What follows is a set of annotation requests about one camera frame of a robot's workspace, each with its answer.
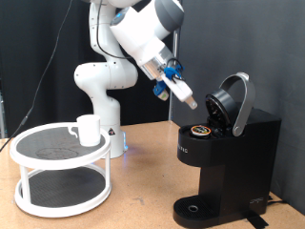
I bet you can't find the white ceramic mug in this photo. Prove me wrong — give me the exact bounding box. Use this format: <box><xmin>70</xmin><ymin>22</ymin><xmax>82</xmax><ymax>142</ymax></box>
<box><xmin>67</xmin><ymin>114</ymin><xmax>102</xmax><ymax>148</ymax></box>

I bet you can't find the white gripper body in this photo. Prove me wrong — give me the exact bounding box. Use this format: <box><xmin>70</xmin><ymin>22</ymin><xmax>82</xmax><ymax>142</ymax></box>
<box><xmin>161</xmin><ymin>73</ymin><xmax>193</xmax><ymax>103</ymax></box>

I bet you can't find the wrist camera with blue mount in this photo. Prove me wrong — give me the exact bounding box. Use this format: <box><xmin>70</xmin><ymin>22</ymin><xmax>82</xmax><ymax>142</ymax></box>
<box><xmin>152</xmin><ymin>79</ymin><xmax>170</xmax><ymax>102</ymax></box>

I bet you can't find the orange-rimmed coffee pod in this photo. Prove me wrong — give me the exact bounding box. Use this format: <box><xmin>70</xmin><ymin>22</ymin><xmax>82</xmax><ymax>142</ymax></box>
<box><xmin>190</xmin><ymin>124</ymin><xmax>213</xmax><ymax>137</ymax></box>

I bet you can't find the grey metal pole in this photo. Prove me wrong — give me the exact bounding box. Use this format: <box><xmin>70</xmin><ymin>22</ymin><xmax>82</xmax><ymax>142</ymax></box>
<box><xmin>167</xmin><ymin>27</ymin><xmax>183</xmax><ymax>123</ymax></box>

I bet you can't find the grey metal frame post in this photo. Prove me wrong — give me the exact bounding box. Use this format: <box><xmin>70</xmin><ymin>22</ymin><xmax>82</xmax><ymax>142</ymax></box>
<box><xmin>0</xmin><ymin>77</ymin><xmax>7</xmax><ymax>139</ymax></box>

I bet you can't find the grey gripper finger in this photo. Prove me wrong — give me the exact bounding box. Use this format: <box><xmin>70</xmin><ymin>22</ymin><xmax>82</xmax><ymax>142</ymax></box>
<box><xmin>185</xmin><ymin>95</ymin><xmax>198</xmax><ymax>111</ymax></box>

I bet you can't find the black power cord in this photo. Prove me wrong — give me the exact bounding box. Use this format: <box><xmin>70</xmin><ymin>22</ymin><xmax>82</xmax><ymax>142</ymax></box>
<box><xmin>266</xmin><ymin>194</ymin><xmax>289</xmax><ymax>207</ymax></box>

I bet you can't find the blue cable clip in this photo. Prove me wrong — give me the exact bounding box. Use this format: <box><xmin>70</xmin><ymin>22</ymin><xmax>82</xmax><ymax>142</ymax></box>
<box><xmin>163</xmin><ymin>65</ymin><xmax>185</xmax><ymax>80</ymax></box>

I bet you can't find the white two-tier turntable stand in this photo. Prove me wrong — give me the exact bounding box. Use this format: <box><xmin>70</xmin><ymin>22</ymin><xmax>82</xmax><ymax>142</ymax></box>
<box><xmin>9</xmin><ymin>122</ymin><xmax>112</xmax><ymax>219</ymax></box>

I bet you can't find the black Keurig coffee machine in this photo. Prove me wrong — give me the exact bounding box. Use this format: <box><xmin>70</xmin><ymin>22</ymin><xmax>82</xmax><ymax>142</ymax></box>
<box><xmin>173</xmin><ymin>72</ymin><xmax>282</xmax><ymax>229</ymax></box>

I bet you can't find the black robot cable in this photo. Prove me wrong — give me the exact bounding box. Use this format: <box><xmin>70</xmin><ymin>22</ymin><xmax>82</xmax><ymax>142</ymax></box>
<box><xmin>0</xmin><ymin>0</ymin><xmax>74</xmax><ymax>152</ymax></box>

